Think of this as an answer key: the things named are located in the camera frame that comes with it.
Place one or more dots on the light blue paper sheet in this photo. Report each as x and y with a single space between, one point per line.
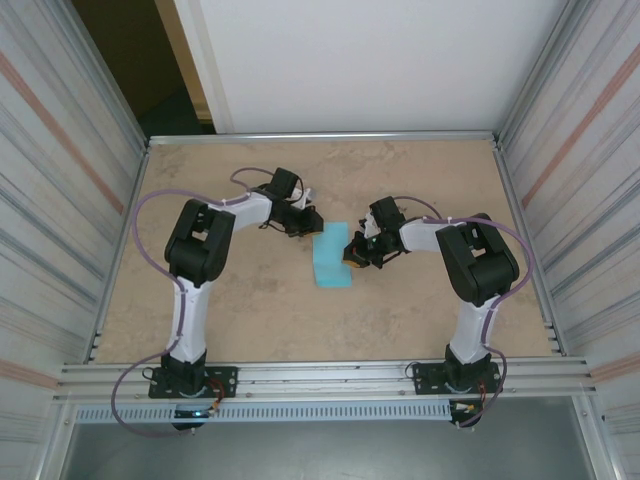
330 255

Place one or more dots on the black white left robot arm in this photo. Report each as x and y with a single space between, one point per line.
200 245

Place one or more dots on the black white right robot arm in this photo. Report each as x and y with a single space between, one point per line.
475 260

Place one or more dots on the small controller board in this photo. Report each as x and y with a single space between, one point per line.
192 414
467 408

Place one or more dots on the grey metal bottom panel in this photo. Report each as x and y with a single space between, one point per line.
325 455

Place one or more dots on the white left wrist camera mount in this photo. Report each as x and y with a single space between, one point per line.
305 197

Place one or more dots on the aluminium table edge rail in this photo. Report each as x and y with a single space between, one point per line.
325 138

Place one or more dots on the white door frame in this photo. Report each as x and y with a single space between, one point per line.
215 95

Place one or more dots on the long aluminium mounting rail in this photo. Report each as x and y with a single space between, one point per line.
325 377

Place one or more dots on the aluminium table side rail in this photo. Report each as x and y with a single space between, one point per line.
139 175
506 175

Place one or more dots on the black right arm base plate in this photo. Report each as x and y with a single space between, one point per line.
430 380

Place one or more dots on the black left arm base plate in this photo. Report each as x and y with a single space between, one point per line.
220 382

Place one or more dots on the aluminium corner post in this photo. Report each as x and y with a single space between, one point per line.
537 75
114 90

